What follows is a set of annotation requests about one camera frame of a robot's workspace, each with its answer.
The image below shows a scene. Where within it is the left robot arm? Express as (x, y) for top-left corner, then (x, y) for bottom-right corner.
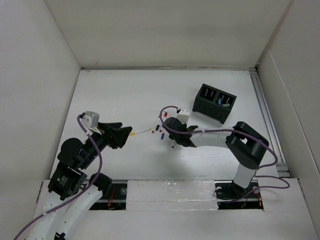
(15, 122), (132, 240)

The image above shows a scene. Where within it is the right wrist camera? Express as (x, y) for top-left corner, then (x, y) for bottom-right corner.
(176, 107), (190, 124)

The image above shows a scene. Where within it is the blue capped white marker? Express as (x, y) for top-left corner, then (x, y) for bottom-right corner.
(160, 130), (166, 140)

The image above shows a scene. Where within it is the red capped marker left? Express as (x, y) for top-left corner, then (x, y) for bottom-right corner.
(151, 115), (162, 134)

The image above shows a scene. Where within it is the aluminium rail right side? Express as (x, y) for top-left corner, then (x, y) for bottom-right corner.
(249, 68), (291, 178)

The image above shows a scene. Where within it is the yellow capped white marker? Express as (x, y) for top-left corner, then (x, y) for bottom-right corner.
(129, 128), (152, 136)

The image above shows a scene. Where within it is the red capped marker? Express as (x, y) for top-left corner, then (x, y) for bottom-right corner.
(151, 115), (162, 134)
(159, 111), (168, 133)

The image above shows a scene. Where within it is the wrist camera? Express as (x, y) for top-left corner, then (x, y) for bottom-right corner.
(80, 111), (100, 129)
(176, 107), (190, 124)

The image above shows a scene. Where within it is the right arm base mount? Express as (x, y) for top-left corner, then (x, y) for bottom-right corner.
(213, 180), (264, 210)

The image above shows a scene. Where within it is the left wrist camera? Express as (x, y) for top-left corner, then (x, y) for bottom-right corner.
(80, 111), (100, 129)

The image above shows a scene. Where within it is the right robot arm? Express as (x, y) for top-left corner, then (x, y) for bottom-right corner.
(162, 117), (269, 197)

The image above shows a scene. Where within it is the black desk organizer box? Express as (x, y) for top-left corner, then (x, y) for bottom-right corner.
(192, 83), (237, 124)

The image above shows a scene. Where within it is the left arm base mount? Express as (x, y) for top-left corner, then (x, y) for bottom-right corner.
(90, 173), (128, 211)

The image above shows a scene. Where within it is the black capped white marker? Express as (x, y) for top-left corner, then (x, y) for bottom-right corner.
(154, 118), (161, 131)

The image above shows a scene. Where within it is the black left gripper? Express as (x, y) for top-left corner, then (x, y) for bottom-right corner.
(80, 120), (132, 168)

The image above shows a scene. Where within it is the red capped marker right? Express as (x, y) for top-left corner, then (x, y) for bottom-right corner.
(159, 111), (168, 133)

